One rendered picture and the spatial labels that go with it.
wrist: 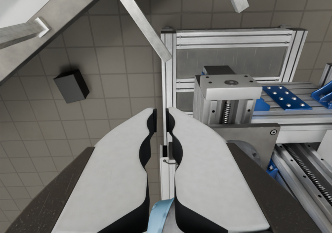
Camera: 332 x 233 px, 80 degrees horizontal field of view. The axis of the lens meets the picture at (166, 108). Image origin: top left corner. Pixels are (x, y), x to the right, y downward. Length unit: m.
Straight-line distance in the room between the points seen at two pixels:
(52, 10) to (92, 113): 1.10
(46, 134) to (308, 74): 2.21
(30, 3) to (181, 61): 0.79
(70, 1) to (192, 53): 0.74
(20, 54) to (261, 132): 0.82
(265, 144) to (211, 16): 1.06
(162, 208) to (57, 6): 0.67
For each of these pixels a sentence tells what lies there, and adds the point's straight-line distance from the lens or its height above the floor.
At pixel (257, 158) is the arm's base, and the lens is 0.55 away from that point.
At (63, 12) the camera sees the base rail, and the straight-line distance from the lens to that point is 0.79.
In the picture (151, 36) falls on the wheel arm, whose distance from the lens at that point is 0.61.
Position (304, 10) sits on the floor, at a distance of 1.71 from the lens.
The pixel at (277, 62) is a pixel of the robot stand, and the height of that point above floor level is 0.21.
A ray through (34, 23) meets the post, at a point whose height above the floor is 0.75.
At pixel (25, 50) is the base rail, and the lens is 0.89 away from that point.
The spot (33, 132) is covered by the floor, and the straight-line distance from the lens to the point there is 2.10.
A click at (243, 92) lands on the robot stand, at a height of 0.99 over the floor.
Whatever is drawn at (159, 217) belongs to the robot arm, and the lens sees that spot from 0.42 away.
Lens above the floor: 1.42
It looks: 60 degrees down
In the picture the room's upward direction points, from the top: 177 degrees clockwise
